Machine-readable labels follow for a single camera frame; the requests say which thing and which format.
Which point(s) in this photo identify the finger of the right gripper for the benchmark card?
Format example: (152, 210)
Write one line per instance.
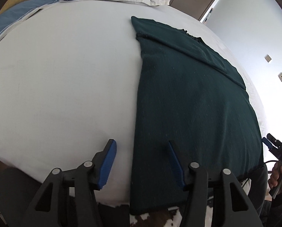
(267, 142)

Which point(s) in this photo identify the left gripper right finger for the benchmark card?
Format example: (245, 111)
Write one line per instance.
(231, 205)

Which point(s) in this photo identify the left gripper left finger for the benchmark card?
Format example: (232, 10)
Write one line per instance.
(66, 198)

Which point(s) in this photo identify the dark green garment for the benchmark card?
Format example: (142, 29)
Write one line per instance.
(190, 94)

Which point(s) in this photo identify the right forearm dark sleeve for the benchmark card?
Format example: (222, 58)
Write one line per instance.
(271, 213)

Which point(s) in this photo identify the person's right hand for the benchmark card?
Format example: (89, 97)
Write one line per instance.
(273, 180)

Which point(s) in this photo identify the white bed sheet mattress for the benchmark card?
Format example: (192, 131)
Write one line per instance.
(68, 82)

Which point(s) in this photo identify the blue bed cover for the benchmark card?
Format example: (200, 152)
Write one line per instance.
(21, 12)

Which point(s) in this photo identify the lower wall socket plate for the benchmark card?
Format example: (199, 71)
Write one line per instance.
(280, 76)

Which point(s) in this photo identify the upper wall switch plate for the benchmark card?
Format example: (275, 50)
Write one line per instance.
(268, 58)

